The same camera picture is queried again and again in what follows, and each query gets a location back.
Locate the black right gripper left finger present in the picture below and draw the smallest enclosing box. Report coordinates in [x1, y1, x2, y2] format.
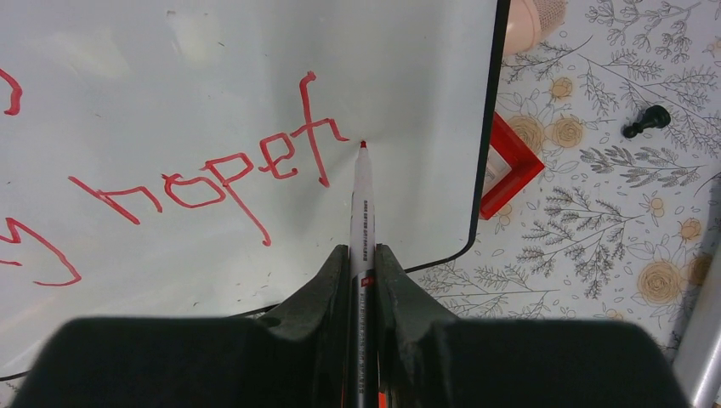
[258, 245, 349, 407]

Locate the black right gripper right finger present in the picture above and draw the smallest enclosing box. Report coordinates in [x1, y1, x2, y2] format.
[374, 244, 457, 407]

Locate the red cap marker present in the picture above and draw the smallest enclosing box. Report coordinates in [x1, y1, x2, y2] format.
[344, 141, 379, 407]

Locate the white whiteboard black frame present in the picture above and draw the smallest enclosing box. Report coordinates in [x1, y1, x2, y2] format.
[1, 1, 508, 380]

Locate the red object behind whiteboard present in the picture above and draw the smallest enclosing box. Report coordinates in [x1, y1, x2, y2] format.
[479, 113, 544, 220]

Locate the floral patterned mat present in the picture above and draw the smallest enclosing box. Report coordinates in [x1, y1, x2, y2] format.
[411, 1, 720, 358]

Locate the pink round object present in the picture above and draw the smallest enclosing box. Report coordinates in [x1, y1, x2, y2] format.
[502, 0, 567, 56]

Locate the small black bolt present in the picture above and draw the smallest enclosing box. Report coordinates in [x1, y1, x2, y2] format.
[622, 105, 671, 139]

